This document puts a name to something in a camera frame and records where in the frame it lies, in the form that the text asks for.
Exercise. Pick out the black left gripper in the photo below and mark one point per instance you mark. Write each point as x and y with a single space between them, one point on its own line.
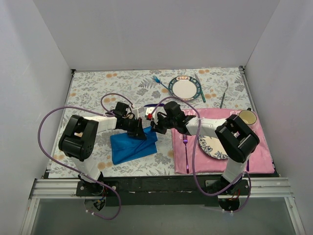
138 127

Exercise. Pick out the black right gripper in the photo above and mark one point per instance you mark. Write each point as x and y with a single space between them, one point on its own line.
158 123

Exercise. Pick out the blue satin napkin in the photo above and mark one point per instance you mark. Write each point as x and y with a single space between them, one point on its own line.
125 148

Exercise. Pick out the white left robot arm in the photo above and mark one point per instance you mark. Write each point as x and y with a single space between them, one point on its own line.
78 139

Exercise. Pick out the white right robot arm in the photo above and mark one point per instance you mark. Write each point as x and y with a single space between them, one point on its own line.
236 137

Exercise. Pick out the purple knife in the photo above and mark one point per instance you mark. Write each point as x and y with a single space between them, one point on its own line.
154 105

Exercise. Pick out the purple metallic fork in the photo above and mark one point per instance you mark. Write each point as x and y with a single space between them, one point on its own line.
185 142

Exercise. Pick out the pink floral placemat cloth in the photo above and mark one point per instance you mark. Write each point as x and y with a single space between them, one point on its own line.
260 161

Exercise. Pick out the white plate teal rim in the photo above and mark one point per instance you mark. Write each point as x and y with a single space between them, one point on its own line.
185 87

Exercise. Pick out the blue fork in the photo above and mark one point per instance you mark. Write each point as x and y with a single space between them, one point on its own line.
157 80

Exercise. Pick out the blue floral dinner plate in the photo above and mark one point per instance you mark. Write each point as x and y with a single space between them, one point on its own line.
212 147

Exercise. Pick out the floral tablecloth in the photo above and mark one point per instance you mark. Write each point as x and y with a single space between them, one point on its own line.
92 92

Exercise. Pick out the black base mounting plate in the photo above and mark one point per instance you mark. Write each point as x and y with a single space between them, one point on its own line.
160 190

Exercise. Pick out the cream ceramic mug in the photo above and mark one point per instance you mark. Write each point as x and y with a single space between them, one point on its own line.
248 116

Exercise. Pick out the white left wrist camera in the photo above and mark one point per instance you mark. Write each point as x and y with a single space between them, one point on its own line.
138 111

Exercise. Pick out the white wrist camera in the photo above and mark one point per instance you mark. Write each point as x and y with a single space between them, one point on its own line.
138 111
150 114

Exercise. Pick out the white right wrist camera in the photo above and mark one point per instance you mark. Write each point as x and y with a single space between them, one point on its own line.
150 114

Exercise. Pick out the aluminium frame rail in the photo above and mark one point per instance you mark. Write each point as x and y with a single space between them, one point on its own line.
259 187

